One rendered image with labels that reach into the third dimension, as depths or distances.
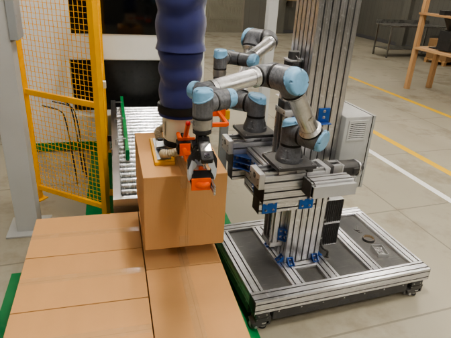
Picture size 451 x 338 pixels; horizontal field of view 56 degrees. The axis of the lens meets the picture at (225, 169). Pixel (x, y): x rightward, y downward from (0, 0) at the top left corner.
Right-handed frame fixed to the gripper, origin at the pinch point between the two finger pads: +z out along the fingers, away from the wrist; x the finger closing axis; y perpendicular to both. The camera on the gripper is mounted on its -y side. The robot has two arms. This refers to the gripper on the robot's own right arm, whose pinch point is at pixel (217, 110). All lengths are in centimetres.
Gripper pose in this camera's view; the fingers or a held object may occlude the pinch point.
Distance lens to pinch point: 254.3
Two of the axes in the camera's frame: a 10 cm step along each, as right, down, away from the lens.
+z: -0.5, 9.1, 4.1
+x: 9.7, -0.5, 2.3
